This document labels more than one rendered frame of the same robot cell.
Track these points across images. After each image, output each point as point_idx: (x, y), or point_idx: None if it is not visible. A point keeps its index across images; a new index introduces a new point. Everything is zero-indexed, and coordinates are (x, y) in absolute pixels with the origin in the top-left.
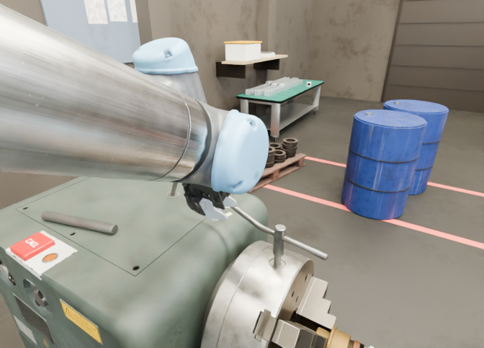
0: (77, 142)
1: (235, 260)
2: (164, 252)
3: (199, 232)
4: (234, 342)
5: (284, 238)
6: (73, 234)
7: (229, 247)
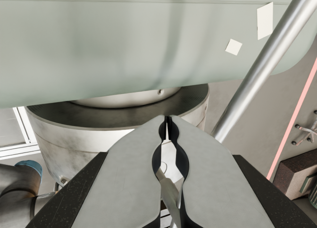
0: None
1: (127, 128)
2: None
3: (142, 29)
4: (44, 153)
5: (174, 223)
6: None
7: (154, 89)
